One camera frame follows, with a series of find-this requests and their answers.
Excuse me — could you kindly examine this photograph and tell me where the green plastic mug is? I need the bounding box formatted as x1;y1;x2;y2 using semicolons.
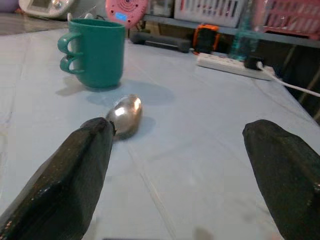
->
57;19;126;89

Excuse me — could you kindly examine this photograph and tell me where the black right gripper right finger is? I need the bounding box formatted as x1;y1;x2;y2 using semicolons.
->
242;119;320;240

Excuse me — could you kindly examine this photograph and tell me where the pink round scale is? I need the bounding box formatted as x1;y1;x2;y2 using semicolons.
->
105;0;149;28

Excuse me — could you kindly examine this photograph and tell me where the light blue tablecloth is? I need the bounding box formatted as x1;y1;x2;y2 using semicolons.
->
0;27;320;240

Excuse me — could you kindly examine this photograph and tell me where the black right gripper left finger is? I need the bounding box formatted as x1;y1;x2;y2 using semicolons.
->
0;117;117;240

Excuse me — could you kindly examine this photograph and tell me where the orange and black device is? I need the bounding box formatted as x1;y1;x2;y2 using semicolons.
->
192;24;221;55

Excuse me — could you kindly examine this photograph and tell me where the grey metal shelf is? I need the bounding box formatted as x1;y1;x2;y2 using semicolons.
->
142;14;320;49

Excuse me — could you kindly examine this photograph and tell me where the white power strip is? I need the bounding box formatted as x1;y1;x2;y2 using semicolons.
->
196;52;276;81

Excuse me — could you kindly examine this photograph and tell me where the grey dumbbell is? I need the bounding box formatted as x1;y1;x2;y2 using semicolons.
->
130;31;192;54

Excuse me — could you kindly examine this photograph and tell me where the black power plug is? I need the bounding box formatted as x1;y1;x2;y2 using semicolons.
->
244;56;265;71

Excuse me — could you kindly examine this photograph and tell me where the grey slatted plastic basket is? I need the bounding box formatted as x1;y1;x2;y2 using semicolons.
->
173;0;243;29

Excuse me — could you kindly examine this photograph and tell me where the silver metal spoon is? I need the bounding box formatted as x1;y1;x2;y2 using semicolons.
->
105;94;144;138

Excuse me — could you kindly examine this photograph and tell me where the pink plastic basket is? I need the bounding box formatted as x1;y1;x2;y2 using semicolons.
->
254;0;320;40

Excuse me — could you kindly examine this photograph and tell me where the teal clear plastic bottle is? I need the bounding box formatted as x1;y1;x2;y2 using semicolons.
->
230;0;261;62

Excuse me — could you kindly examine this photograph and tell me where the white power cable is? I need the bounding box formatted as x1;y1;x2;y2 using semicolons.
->
257;62;320;98

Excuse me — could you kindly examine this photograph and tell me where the white rice cooker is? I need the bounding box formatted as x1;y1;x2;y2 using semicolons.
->
18;0;76;20

